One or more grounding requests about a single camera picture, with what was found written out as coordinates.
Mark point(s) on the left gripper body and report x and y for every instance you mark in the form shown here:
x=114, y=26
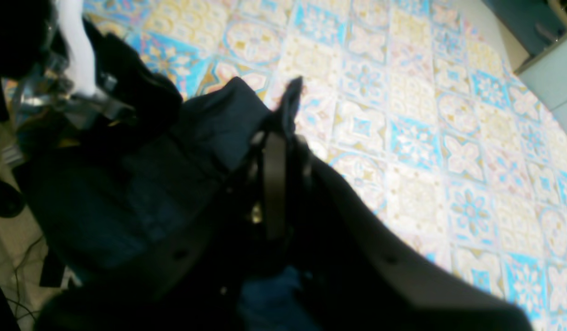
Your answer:
x=76, y=83

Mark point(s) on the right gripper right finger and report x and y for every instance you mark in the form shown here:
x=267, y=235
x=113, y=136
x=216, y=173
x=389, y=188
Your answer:
x=359, y=276

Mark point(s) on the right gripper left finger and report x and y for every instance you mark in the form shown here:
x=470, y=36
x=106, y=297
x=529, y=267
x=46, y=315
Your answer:
x=192, y=278

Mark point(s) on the black t-shirt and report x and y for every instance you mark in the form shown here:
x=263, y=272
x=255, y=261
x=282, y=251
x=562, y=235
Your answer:
x=106, y=201

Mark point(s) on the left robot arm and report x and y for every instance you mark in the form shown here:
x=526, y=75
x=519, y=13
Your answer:
x=76, y=85

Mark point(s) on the patterned tablecloth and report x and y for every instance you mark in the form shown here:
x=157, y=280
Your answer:
x=402, y=98

